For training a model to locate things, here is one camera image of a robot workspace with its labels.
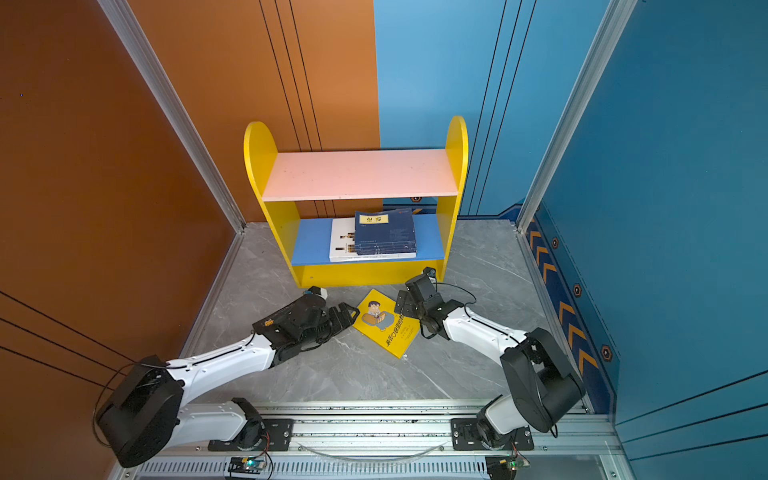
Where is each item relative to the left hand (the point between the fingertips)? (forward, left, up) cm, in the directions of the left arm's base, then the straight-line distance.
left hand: (355, 315), depth 85 cm
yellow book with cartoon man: (+2, -6, -7) cm, 10 cm away
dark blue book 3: (+22, -8, +12) cm, 26 cm away
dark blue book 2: (+17, -8, +10) cm, 21 cm away
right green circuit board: (-34, -37, -10) cm, 52 cm away
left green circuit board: (-34, +23, -11) cm, 43 cm away
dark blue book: (+17, -9, +9) cm, 21 cm away
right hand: (+6, -15, -2) cm, 16 cm away
